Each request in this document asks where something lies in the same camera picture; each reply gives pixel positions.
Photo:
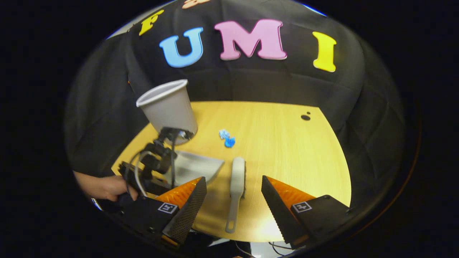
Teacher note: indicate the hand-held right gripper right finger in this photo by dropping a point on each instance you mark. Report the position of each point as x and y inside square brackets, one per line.
[278, 211]

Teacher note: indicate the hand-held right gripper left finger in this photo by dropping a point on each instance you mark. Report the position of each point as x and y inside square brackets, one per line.
[190, 208]

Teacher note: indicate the white dustpan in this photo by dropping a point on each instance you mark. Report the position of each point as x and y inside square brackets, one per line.
[197, 166]

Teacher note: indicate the small white broom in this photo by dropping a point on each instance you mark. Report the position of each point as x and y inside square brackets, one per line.
[237, 175]

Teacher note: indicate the white garbage bin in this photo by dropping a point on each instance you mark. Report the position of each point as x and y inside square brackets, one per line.
[168, 107]

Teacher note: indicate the light blue paper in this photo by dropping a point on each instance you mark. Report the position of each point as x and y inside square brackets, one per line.
[224, 133]

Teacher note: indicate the dark blue paper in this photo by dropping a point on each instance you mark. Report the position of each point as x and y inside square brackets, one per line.
[230, 142]

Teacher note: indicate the black backdrop cloth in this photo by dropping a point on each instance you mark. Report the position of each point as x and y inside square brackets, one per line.
[251, 82]

